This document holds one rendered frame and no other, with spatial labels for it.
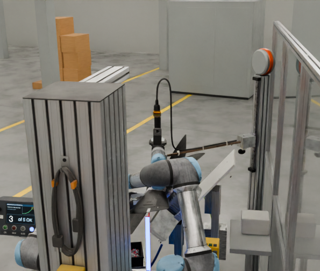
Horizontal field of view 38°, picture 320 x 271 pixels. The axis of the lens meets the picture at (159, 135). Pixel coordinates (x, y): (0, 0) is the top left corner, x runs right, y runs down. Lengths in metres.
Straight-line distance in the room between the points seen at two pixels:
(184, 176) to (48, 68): 6.78
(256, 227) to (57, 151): 1.77
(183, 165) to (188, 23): 8.03
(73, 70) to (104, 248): 9.23
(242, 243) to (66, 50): 8.33
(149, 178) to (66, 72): 8.85
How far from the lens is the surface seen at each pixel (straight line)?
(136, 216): 2.88
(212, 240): 2.51
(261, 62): 2.91
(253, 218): 2.97
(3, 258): 4.57
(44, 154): 1.49
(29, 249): 2.18
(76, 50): 10.56
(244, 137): 2.95
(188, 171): 2.02
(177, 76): 10.19
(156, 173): 2.00
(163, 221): 2.79
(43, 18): 8.52
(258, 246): 2.90
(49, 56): 8.56
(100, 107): 1.37
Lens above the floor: 2.36
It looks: 18 degrees down
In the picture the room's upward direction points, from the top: 1 degrees counter-clockwise
